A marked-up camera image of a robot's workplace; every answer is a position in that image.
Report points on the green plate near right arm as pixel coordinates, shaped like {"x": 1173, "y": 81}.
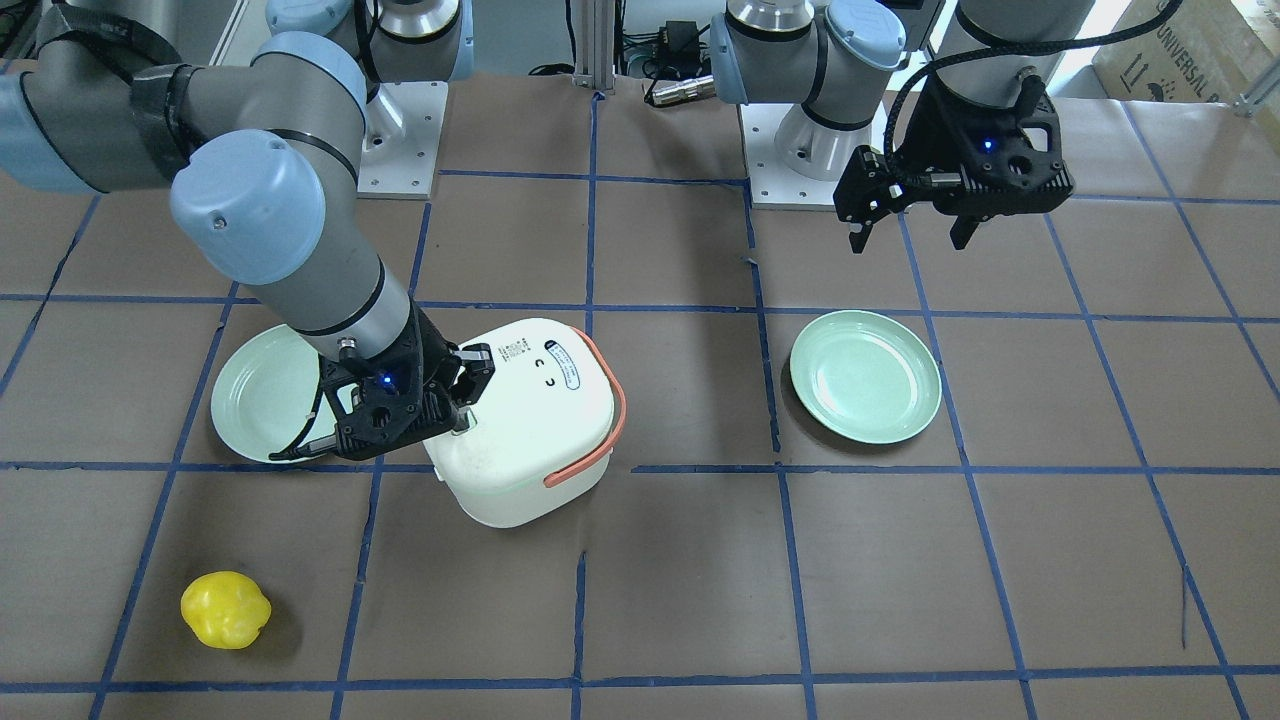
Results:
{"x": 866, "y": 377}

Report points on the yellow toy bell pepper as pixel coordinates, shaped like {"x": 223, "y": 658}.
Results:
{"x": 225, "y": 610}

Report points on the aluminium frame post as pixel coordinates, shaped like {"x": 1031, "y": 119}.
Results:
{"x": 594, "y": 26}

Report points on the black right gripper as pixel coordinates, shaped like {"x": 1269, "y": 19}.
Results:
{"x": 436, "y": 352}

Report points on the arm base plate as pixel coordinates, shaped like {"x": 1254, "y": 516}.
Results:
{"x": 794, "y": 163}
{"x": 402, "y": 141}

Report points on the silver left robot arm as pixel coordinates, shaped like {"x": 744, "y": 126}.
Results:
{"x": 836, "y": 59}

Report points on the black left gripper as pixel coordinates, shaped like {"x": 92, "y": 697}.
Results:
{"x": 937, "y": 135}

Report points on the white rice cooker orange handle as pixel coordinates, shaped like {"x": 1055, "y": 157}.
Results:
{"x": 543, "y": 431}

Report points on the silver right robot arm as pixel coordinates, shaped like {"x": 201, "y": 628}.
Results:
{"x": 261, "y": 165}

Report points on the cardboard box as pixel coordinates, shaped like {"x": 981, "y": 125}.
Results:
{"x": 1208, "y": 51}

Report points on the black power adapter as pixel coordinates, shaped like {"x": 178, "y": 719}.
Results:
{"x": 679, "y": 42}

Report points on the green plate near left arm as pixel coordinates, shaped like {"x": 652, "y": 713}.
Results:
{"x": 265, "y": 397}

